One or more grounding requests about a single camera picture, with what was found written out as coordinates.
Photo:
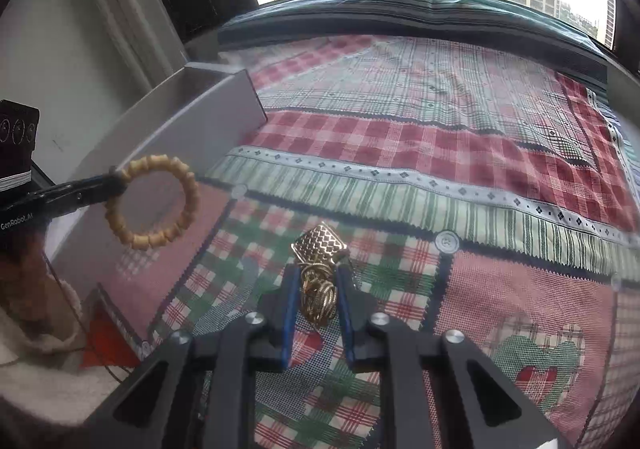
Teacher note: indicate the person's left forearm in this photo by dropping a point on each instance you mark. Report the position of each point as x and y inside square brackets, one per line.
[30, 379]

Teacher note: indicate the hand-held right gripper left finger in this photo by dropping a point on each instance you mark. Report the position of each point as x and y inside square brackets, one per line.
[290, 314]

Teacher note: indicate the orange cloth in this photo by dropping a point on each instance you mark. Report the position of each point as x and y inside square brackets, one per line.
[107, 344]

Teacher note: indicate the white cardboard box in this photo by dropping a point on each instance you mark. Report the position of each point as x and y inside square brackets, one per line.
[210, 114]

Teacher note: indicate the white curtain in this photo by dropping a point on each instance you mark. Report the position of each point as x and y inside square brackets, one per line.
[125, 4]

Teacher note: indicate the plaid patchwork blanket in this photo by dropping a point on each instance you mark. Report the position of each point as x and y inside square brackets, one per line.
[450, 139]

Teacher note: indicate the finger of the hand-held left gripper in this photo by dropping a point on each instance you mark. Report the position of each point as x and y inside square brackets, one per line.
[80, 194]

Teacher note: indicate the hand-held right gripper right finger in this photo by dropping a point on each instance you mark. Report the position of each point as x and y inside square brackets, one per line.
[345, 314]

